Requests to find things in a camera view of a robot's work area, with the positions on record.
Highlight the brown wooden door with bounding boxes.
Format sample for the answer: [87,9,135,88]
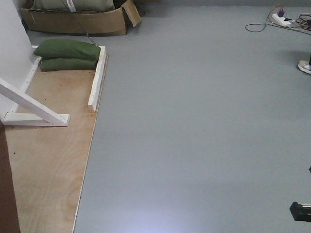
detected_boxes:
[0,122,20,233]

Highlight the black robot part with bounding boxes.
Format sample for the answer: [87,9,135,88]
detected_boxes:
[290,202,311,222]

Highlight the brown cardboard box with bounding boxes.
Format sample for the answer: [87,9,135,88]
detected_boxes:
[20,0,141,35]

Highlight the white far diagonal brace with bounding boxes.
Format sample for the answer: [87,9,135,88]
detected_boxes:
[0,79,70,127]

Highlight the lower green sandbag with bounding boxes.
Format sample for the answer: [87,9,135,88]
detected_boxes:
[40,58,98,71]

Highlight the green sandbag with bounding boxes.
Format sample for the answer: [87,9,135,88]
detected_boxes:
[40,58,98,71]
[34,39,101,60]

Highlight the plywood base platform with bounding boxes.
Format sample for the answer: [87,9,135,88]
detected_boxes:
[4,70,97,233]

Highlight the upper green sandbag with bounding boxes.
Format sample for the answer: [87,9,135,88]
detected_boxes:
[34,39,101,60]

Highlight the white power strip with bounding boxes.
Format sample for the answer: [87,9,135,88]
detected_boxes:
[272,13,291,27]

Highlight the person's grey sneaker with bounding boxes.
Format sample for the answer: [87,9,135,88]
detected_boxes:
[297,60,311,74]

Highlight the olive sandbag in box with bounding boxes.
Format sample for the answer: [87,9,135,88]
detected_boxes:
[33,0,115,13]

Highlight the purple plug adapter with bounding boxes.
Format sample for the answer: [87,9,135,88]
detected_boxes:
[277,10,285,17]

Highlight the white far side rail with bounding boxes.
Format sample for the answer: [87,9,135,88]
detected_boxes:
[87,46,108,113]

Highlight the white wall panel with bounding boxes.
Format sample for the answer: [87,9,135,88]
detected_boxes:
[0,0,41,119]

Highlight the dark looped cable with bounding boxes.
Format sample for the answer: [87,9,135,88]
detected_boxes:
[245,13,311,33]

